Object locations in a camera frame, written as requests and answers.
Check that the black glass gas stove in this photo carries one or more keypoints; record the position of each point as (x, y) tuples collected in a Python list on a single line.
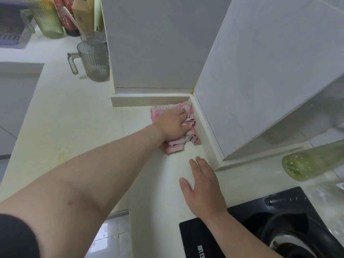
[(242, 212)]

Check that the green tinted ribbed glass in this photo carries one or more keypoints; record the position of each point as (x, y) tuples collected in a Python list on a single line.
[(49, 21)]

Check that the pale green cutting board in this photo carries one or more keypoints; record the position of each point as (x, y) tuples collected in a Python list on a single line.
[(98, 13)]

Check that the white countertop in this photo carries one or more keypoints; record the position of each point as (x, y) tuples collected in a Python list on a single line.
[(67, 110)]

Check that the person's left forearm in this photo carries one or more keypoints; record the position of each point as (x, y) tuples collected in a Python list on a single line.
[(80, 185)]

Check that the person's black sleeve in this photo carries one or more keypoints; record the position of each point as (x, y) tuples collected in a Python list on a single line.
[(16, 239)]

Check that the small brown cardboard box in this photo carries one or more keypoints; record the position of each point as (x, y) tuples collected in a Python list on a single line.
[(83, 13)]

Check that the person's right forearm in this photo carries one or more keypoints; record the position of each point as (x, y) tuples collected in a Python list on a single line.
[(239, 239)]

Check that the clear bottle yellowish oil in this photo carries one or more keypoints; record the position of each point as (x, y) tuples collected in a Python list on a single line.
[(311, 161)]

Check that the dark tinted drinking glass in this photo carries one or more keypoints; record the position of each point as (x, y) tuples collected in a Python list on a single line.
[(95, 61)]

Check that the person's left hand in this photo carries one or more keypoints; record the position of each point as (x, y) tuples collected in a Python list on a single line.
[(172, 126)]

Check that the clear textured drinking glass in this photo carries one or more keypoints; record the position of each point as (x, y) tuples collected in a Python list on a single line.
[(95, 36)]

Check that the person's right hand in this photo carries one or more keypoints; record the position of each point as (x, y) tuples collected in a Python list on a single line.
[(207, 193)]

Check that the dark sink drain basket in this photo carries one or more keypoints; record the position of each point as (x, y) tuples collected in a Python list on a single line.
[(12, 26)]

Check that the black round stove burner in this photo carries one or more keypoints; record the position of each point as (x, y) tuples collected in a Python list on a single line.
[(295, 231)]

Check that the pink dish cloth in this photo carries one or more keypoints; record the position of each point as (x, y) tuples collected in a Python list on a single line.
[(161, 110)]

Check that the dark sauce bottle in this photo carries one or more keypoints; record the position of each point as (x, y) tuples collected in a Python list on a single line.
[(64, 18)]

